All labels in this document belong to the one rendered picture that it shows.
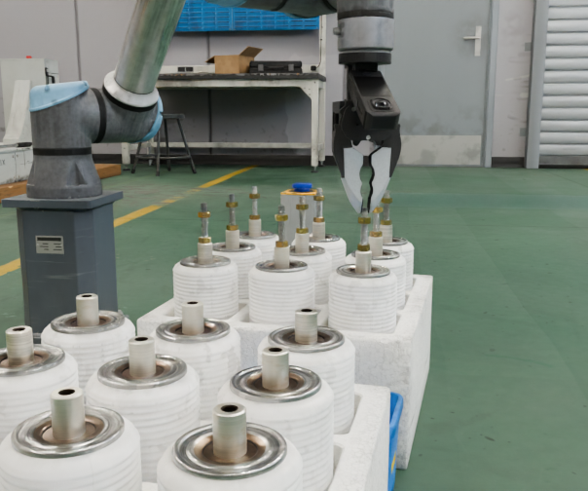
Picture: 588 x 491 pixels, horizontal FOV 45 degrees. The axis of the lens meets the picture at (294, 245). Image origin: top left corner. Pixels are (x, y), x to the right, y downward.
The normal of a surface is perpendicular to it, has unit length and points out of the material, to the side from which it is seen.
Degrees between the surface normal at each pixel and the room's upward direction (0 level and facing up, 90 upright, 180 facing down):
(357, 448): 0
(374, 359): 90
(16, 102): 66
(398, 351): 90
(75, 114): 90
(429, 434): 0
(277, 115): 90
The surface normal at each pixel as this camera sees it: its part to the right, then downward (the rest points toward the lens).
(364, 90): 0.09, -0.75
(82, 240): 0.61, 0.15
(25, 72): -0.13, 0.18
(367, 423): 0.00, -0.98
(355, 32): -0.42, 0.17
